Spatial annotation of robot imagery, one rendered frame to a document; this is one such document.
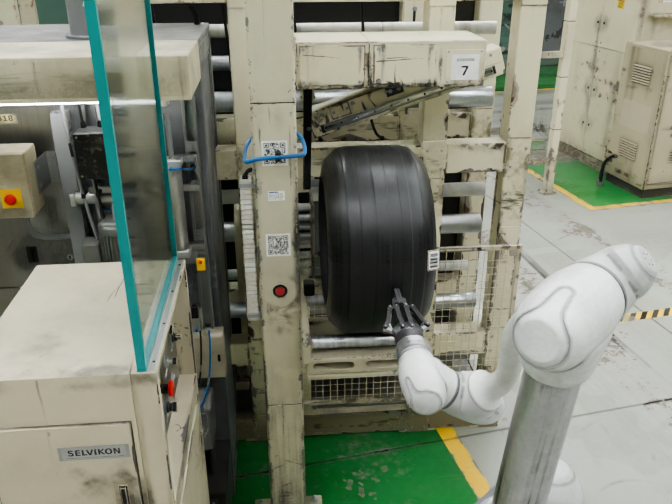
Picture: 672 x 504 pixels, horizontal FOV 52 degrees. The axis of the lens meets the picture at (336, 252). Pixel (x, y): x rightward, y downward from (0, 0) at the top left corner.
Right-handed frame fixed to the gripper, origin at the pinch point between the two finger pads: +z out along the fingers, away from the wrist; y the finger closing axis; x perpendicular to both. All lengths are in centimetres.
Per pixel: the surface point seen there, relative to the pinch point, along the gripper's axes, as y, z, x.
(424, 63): -15, 58, -49
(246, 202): 42, 28, -17
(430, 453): -30, 50, 123
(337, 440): 10, 62, 125
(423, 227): -7.8, 10.0, -17.4
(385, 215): 2.9, 12.0, -20.6
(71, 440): 78, -48, -3
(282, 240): 31.8, 25.7, -5.3
